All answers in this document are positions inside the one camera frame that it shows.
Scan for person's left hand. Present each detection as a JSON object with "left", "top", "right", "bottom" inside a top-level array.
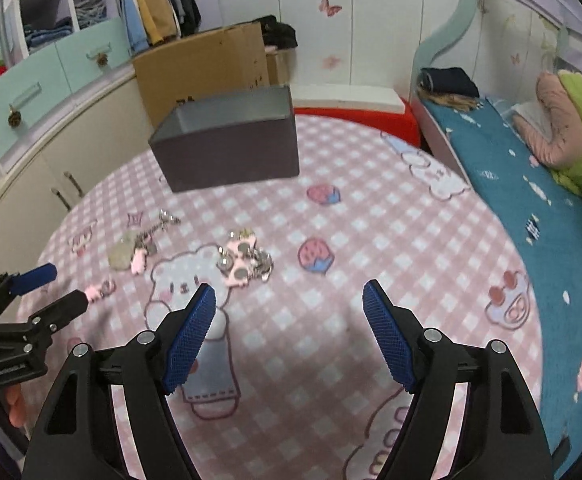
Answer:
[{"left": 1, "top": 386, "right": 28, "bottom": 429}]

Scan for dark folded clothes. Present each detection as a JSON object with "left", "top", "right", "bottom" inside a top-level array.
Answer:
[{"left": 417, "top": 66, "right": 480, "bottom": 100}]

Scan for tan hanging jacket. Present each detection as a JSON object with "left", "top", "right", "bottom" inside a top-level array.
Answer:
[{"left": 128, "top": 0, "right": 179, "bottom": 46}]

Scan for silver crystal earring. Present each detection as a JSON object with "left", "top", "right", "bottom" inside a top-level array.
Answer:
[{"left": 157, "top": 209, "right": 182, "bottom": 233}]

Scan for black clothes pile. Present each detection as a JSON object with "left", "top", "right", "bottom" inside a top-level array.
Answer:
[{"left": 251, "top": 15, "right": 299, "bottom": 51}]

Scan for tan folded clothes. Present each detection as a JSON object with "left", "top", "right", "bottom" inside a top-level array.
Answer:
[{"left": 417, "top": 87, "right": 484, "bottom": 111}]

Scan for pink checked tablecloth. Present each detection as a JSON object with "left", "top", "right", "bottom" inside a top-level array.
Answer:
[{"left": 16, "top": 115, "right": 544, "bottom": 480}]

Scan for folded blue jeans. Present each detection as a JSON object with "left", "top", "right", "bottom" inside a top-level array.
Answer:
[{"left": 23, "top": 17, "right": 74, "bottom": 51}]

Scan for cream low cabinet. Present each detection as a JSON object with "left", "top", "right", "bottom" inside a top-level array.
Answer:
[{"left": 0, "top": 67, "right": 156, "bottom": 281}]

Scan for red ottoman with white board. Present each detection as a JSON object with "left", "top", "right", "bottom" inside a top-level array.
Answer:
[{"left": 293, "top": 102, "right": 422, "bottom": 148}]

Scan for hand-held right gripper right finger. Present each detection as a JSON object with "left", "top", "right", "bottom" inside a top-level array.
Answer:
[{"left": 362, "top": 279, "right": 556, "bottom": 480}]

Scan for blue fish print bedsheet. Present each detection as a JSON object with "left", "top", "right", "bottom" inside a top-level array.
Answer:
[{"left": 421, "top": 95, "right": 582, "bottom": 478}]

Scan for white wardrobe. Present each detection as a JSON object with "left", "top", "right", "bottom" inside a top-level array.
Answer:
[{"left": 198, "top": 0, "right": 476, "bottom": 91}]

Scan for large cardboard box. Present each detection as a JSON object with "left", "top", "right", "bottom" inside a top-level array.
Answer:
[{"left": 132, "top": 22, "right": 270, "bottom": 128}]

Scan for dark bead bracelet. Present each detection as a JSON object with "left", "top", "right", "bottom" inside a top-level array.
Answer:
[{"left": 137, "top": 230, "right": 160, "bottom": 255}]

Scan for folded grey clothes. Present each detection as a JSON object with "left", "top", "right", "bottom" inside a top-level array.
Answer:
[{"left": 73, "top": 0, "right": 109, "bottom": 31}]

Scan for teal drawer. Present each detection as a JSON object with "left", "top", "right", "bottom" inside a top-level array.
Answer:
[
  {"left": 55, "top": 15, "right": 134, "bottom": 78},
  {"left": 0, "top": 49, "right": 69, "bottom": 161}
]

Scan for silver chain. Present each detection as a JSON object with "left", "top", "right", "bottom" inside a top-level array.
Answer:
[{"left": 251, "top": 247, "right": 276, "bottom": 283}]

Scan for light blue hanging shirt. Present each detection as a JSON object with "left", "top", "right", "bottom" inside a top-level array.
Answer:
[{"left": 111, "top": 0, "right": 149, "bottom": 56}]

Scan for lilac stair cabinet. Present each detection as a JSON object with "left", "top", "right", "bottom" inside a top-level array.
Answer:
[{"left": 0, "top": 0, "right": 139, "bottom": 176}]

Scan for teal bunk bed frame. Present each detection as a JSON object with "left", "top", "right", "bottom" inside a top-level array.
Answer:
[{"left": 410, "top": 0, "right": 582, "bottom": 186}]

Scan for pink pillow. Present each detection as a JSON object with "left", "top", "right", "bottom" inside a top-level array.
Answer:
[{"left": 513, "top": 71, "right": 582, "bottom": 171}]

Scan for pink charm bracelet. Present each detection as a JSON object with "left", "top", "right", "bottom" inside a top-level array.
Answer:
[{"left": 215, "top": 229, "right": 259, "bottom": 288}]

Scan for grey tin box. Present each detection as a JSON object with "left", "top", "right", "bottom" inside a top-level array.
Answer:
[{"left": 148, "top": 84, "right": 300, "bottom": 194}]

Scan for pale bead bracelet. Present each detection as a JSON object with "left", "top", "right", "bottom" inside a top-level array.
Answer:
[{"left": 107, "top": 232, "right": 139, "bottom": 271}]

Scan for white pillow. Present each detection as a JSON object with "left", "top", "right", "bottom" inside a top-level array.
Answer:
[{"left": 511, "top": 100, "right": 554, "bottom": 141}]

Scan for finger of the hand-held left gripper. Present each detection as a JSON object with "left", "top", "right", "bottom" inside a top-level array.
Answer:
[
  {"left": 26, "top": 289, "right": 92, "bottom": 336},
  {"left": 0, "top": 262, "right": 58, "bottom": 321}
]

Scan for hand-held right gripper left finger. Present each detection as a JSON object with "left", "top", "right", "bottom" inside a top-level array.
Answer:
[{"left": 21, "top": 282, "right": 218, "bottom": 480}]

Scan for small cardboard box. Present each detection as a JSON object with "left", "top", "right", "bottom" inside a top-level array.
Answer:
[{"left": 266, "top": 50, "right": 292, "bottom": 86}]

